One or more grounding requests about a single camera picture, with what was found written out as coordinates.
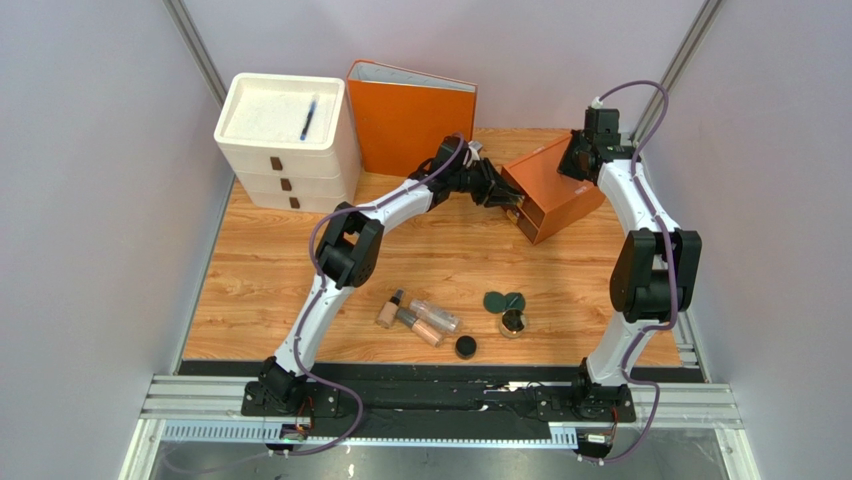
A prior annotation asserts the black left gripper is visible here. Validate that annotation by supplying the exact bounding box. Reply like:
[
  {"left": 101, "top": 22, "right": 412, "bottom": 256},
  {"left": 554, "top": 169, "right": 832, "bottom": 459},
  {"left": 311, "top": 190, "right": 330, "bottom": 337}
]
[{"left": 451, "top": 159, "right": 523, "bottom": 210}]

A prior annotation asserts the orange drawer cabinet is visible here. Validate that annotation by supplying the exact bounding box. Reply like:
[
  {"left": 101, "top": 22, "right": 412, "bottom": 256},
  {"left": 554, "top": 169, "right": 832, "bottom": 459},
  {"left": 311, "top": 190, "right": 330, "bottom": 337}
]
[{"left": 501, "top": 133, "right": 605, "bottom": 245}]

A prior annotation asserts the gold cream jar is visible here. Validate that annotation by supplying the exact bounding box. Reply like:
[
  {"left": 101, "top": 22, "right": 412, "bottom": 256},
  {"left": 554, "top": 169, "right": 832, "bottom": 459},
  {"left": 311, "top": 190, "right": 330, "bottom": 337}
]
[{"left": 498, "top": 309, "right": 527, "bottom": 339}]

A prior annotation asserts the clear tube bottle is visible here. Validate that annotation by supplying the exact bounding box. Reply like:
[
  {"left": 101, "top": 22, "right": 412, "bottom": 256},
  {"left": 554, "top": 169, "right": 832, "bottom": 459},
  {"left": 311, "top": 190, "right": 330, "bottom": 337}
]
[{"left": 409, "top": 299, "right": 461, "bottom": 333}]

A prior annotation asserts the pink foundation bottle grey cap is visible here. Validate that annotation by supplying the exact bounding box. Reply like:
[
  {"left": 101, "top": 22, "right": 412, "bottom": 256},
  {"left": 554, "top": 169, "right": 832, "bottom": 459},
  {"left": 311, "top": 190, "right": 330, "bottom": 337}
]
[{"left": 395, "top": 307, "right": 444, "bottom": 348}]

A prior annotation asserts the black round jar lid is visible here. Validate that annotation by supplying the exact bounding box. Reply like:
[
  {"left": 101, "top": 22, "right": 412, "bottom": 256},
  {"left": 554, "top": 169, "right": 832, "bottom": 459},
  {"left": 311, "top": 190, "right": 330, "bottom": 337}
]
[{"left": 454, "top": 335, "right": 478, "bottom": 360}]

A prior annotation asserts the beige foundation bottle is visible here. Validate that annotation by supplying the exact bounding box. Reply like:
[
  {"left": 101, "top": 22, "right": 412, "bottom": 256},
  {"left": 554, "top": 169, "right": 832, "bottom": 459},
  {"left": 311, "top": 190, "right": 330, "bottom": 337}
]
[{"left": 376, "top": 289, "right": 405, "bottom": 329}]

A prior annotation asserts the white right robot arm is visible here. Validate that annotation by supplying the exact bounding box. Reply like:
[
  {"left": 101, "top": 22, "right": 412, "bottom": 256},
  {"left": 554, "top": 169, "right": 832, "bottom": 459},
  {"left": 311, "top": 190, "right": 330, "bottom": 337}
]
[{"left": 557, "top": 104, "right": 702, "bottom": 420}]

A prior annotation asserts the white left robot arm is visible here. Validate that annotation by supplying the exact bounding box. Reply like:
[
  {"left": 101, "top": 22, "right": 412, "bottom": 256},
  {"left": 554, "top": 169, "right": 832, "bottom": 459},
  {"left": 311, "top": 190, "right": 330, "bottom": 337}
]
[{"left": 241, "top": 134, "right": 524, "bottom": 416}]

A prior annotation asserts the dark green compact disc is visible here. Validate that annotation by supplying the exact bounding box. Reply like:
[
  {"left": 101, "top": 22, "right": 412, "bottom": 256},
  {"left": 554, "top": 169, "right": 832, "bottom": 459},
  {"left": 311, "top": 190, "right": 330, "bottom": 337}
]
[{"left": 483, "top": 291, "right": 510, "bottom": 315}]

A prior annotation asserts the blue pen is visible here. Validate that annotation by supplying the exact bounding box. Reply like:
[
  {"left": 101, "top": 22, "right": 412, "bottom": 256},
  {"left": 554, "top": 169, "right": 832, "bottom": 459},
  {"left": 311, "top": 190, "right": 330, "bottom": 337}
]
[{"left": 299, "top": 94, "right": 319, "bottom": 141}]

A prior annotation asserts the white three-drawer storage box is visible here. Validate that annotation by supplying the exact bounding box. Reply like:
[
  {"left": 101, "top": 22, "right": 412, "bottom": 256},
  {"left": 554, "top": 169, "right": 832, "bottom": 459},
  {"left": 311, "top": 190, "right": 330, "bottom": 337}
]
[{"left": 214, "top": 73, "right": 362, "bottom": 213}]

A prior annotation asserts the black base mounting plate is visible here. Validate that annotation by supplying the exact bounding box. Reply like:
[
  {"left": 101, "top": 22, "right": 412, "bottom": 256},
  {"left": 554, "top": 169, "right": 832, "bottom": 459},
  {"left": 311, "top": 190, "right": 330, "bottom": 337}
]
[{"left": 240, "top": 381, "right": 637, "bottom": 424}]

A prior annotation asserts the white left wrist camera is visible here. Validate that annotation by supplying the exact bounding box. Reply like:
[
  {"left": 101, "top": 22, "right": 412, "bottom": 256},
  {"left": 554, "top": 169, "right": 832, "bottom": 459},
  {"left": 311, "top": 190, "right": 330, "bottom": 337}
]
[{"left": 467, "top": 140, "right": 483, "bottom": 161}]

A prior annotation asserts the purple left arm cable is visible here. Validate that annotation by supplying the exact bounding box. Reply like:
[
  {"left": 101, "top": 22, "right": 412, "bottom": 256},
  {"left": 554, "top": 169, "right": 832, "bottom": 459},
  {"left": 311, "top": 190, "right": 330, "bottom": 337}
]
[{"left": 266, "top": 133, "right": 467, "bottom": 458}]

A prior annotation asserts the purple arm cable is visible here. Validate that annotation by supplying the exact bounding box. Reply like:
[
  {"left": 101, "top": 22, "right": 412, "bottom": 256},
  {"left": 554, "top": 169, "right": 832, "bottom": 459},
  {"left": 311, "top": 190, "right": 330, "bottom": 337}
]
[
  {"left": 266, "top": 133, "right": 467, "bottom": 458},
  {"left": 576, "top": 80, "right": 682, "bottom": 465}
]

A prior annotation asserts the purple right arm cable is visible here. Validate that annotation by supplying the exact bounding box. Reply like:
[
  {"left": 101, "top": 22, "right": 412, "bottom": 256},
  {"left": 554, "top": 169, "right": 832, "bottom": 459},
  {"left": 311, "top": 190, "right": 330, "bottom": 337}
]
[{"left": 576, "top": 80, "right": 682, "bottom": 465}]

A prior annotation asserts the orange ring binder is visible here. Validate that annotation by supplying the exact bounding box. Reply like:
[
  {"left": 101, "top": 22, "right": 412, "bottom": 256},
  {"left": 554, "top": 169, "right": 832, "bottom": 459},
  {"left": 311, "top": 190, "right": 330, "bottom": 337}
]
[{"left": 346, "top": 59, "right": 478, "bottom": 177}]

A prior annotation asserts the aluminium frame rail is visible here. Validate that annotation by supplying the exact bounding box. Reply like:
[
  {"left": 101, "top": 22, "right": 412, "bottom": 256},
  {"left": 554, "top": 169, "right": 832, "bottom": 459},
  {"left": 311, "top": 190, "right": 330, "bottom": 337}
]
[{"left": 121, "top": 363, "right": 759, "bottom": 479}]

